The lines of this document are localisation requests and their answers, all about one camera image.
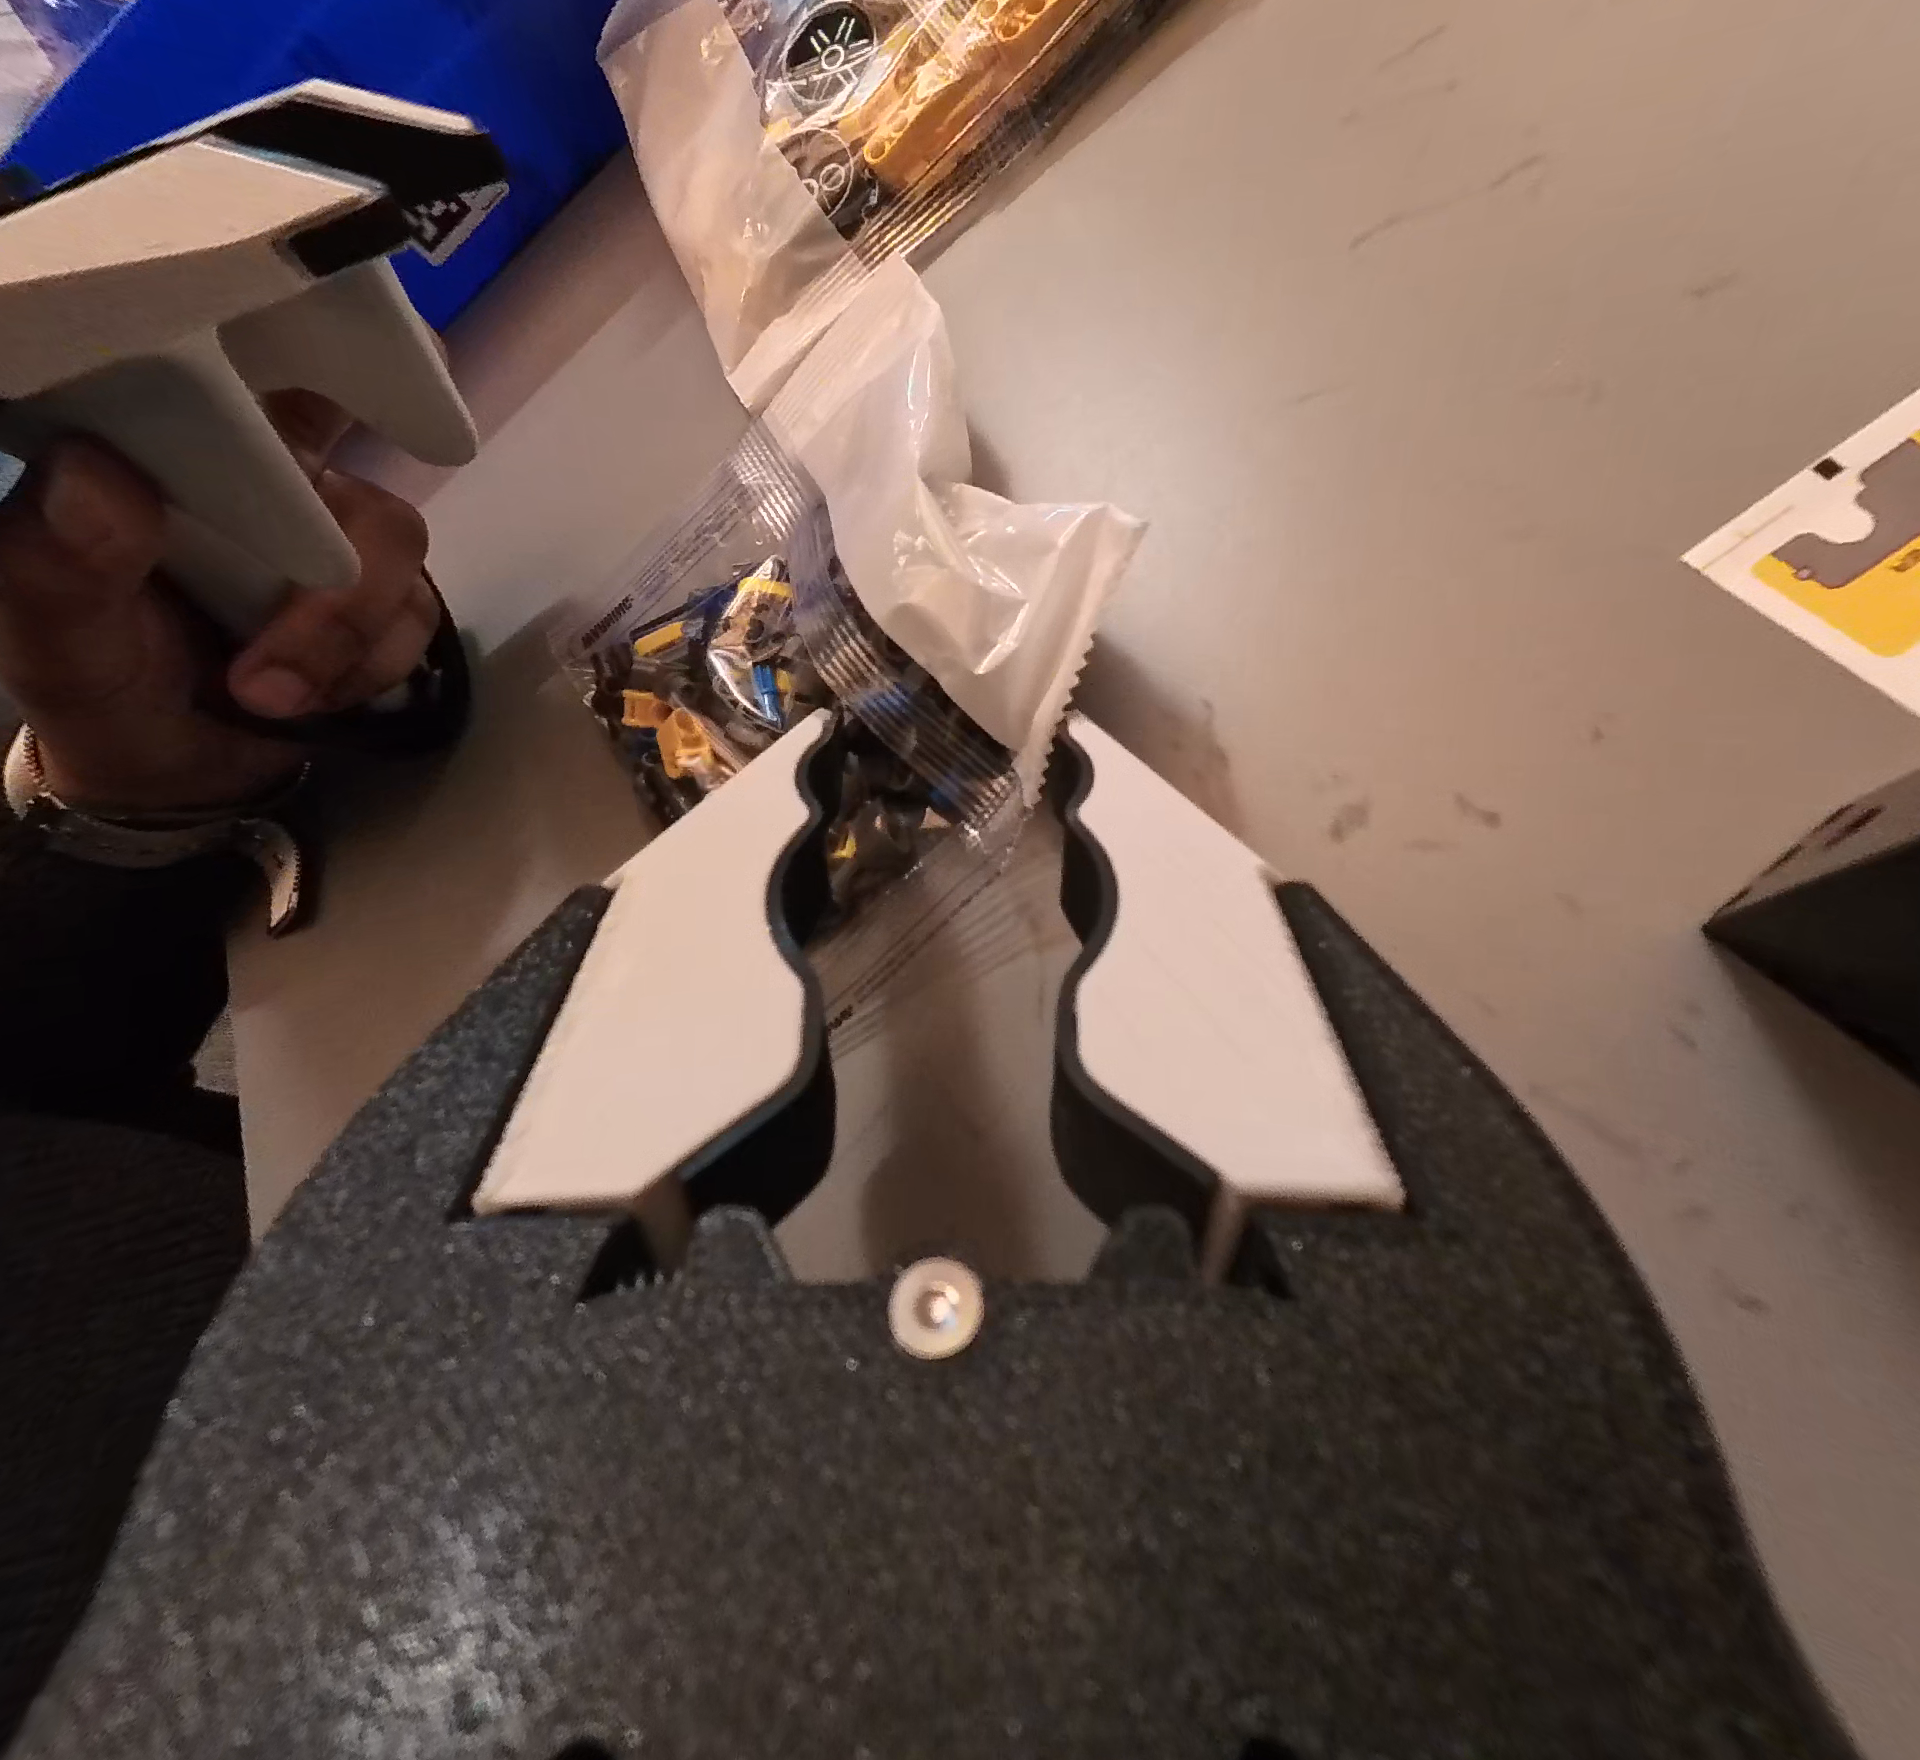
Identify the person's left hand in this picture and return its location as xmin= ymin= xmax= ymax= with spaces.
xmin=0 ymin=386 xmax=451 ymax=803

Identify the yellow sticker sheet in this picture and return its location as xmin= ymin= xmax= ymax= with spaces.
xmin=1679 ymin=386 xmax=1920 ymax=727

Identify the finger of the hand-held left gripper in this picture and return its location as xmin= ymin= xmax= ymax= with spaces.
xmin=112 ymin=76 xmax=507 ymax=236
xmin=0 ymin=130 xmax=410 ymax=403

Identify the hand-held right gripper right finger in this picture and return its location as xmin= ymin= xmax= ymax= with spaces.
xmin=1046 ymin=713 xmax=1407 ymax=1285

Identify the black perforated block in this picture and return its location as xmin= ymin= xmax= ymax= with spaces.
xmin=1702 ymin=770 xmax=1920 ymax=1087

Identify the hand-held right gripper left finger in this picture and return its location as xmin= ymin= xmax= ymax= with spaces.
xmin=471 ymin=710 xmax=836 ymax=1257

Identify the small clear parts bag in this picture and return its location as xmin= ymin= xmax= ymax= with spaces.
xmin=552 ymin=252 xmax=1153 ymax=1042

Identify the silver wristwatch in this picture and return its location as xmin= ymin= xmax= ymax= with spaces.
xmin=0 ymin=726 xmax=325 ymax=937

